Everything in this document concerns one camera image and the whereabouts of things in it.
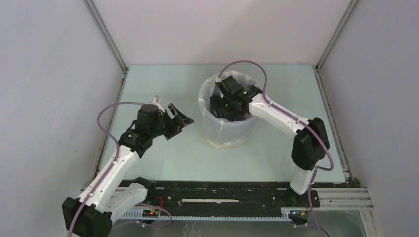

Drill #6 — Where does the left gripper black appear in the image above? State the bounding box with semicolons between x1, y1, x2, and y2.
150;104;193;140

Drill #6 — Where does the translucent yellowish trash bag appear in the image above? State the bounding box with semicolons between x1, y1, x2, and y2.
198;74;258;148

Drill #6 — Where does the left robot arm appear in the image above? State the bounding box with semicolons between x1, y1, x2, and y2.
62;101;194;237

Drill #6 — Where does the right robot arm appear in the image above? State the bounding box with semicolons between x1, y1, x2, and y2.
210;76;330;206

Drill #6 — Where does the small electronics board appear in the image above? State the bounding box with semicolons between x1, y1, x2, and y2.
142;209;160;218

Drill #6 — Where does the left corner metal profile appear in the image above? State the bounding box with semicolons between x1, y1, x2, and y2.
83;0;128;74

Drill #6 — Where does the corner metal profile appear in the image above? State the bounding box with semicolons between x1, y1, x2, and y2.
315;0;360;71
83;0;128;74

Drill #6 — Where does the right corner metal profile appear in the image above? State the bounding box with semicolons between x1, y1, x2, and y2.
315;0;360;71

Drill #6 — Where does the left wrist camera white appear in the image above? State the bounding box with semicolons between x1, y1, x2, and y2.
150;95;166;114

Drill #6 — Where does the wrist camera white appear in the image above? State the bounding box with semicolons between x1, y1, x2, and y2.
215;77;225;98
150;95;166;114

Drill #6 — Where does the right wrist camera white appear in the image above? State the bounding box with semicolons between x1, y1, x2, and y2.
215;77;225;98

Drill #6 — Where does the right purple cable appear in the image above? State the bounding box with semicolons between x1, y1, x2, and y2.
217;60;335;237

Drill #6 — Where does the purple cable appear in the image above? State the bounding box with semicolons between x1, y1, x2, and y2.
217;60;335;237
67;101;173;237

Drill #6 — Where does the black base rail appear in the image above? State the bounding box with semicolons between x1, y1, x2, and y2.
138;179;320;217

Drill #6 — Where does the white cable duct strip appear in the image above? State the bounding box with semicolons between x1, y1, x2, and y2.
119;208;309;221

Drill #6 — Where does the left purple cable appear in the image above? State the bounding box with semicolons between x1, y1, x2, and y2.
67;101;173;237

